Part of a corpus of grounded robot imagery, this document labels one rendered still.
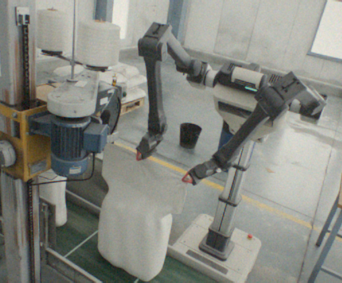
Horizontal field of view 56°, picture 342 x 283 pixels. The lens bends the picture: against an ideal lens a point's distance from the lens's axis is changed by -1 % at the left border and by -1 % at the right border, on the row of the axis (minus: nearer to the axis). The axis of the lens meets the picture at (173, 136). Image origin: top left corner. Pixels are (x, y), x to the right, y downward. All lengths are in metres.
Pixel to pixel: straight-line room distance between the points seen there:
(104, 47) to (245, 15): 8.47
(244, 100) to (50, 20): 0.95
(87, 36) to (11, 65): 0.30
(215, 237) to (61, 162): 1.29
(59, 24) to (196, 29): 8.80
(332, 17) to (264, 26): 1.65
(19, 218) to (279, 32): 8.48
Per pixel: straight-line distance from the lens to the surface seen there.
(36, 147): 1.47
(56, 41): 1.49
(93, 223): 2.27
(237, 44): 9.71
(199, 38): 10.13
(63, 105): 1.24
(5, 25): 1.33
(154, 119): 1.45
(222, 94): 1.70
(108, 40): 1.30
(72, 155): 1.35
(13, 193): 1.61
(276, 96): 1.11
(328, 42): 9.24
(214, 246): 2.35
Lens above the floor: 1.86
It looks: 24 degrees down
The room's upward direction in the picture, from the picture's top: 10 degrees clockwise
